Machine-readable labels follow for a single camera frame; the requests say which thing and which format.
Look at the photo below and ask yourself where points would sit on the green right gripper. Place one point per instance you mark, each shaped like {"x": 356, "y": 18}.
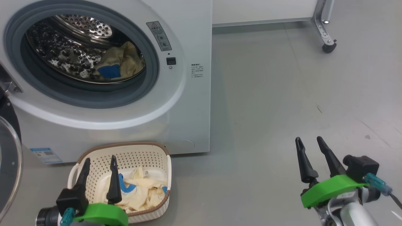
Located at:
{"x": 329, "y": 188}

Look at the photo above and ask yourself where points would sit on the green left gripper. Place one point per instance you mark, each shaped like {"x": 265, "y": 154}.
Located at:
{"x": 100, "y": 215}

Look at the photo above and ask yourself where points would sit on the cream garment with blue trim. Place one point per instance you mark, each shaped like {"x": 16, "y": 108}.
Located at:
{"x": 128, "y": 62}
{"x": 141, "y": 188}

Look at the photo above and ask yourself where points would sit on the washing machine door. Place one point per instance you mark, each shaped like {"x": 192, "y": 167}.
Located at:
{"x": 8, "y": 163}

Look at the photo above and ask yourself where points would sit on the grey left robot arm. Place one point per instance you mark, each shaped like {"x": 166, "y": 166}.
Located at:
{"x": 47, "y": 216}

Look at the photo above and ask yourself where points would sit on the white front-load washing machine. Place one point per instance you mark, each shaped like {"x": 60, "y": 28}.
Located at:
{"x": 188, "y": 119}

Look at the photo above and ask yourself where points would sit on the perforated steel washer drum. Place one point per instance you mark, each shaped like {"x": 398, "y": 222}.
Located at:
{"x": 62, "y": 53}

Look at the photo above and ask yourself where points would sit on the metal door hinge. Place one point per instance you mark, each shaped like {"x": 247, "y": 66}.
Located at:
{"x": 8, "y": 81}

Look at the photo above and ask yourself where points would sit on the cream perforated laundry basket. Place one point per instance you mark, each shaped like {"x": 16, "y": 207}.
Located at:
{"x": 141, "y": 153}

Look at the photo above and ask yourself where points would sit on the blue energy label sticker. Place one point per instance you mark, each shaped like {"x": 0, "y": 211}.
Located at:
{"x": 46, "y": 155}

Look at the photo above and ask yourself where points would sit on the metal leg with black caster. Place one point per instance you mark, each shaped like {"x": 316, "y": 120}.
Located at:
{"x": 325, "y": 34}

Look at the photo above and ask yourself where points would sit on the grey warning label sticker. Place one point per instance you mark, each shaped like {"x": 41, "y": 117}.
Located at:
{"x": 159, "y": 36}

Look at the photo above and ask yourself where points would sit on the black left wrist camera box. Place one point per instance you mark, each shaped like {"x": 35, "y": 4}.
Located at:
{"x": 72, "y": 201}

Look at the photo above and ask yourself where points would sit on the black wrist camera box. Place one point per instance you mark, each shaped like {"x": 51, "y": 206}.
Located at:
{"x": 361, "y": 166}
{"x": 72, "y": 201}

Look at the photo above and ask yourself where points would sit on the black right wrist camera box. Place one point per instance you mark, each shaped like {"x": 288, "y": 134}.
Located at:
{"x": 361, "y": 166}

